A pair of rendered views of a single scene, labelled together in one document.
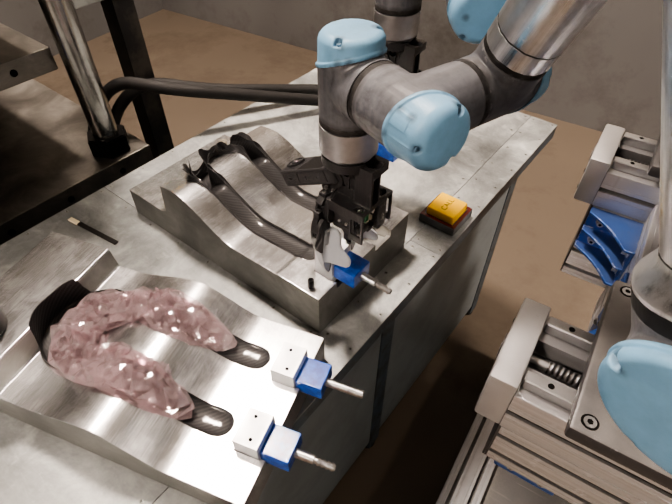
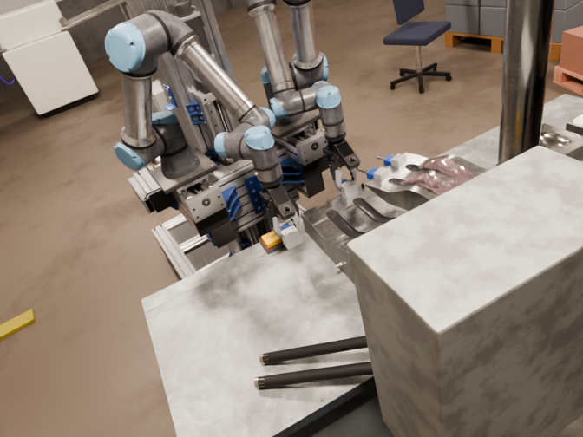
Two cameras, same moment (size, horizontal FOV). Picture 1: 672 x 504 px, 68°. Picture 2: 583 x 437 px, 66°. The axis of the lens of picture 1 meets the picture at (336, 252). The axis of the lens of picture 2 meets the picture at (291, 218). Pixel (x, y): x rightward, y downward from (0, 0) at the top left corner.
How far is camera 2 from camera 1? 1.88 m
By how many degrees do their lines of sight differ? 92
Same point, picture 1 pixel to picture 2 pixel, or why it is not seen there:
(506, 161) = (205, 275)
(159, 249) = not seen: hidden behind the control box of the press
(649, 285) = (319, 59)
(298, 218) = (355, 218)
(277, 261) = (373, 198)
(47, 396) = (473, 168)
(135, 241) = not seen: hidden behind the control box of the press
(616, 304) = (284, 130)
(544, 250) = not seen: outside the picture
